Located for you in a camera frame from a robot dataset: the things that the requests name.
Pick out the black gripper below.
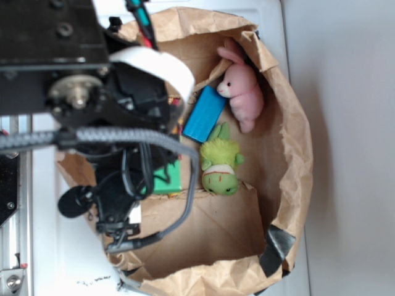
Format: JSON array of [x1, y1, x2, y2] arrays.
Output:
[[58, 135, 179, 247]]

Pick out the green wooden block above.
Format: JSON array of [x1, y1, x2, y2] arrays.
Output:
[[152, 160, 181, 194]]

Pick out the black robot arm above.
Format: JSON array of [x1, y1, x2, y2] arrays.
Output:
[[1, 1, 181, 252]]

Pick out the blue wooden block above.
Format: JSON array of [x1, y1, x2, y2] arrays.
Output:
[[183, 86, 227, 143]]

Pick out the green plush turtle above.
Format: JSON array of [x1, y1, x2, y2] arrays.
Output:
[[199, 122, 244, 195]]

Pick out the brown paper bag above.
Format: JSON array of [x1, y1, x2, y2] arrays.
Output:
[[64, 6, 313, 295]]

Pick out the pink plush bunny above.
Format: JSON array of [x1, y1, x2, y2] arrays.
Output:
[[217, 38, 264, 134]]

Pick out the multicoloured twisted rope toy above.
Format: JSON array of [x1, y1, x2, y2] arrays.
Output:
[[167, 96, 183, 199]]

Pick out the white flat ribbon cable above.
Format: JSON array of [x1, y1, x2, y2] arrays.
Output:
[[108, 46, 196, 107]]

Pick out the black metal bracket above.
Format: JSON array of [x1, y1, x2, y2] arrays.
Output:
[[1, 151, 19, 226]]

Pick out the aluminium frame rail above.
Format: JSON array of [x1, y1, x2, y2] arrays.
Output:
[[0, 113, 33, 296]]

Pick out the red and black wire bundle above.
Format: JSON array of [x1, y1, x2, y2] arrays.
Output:
[[125, 0, 161, 52]]

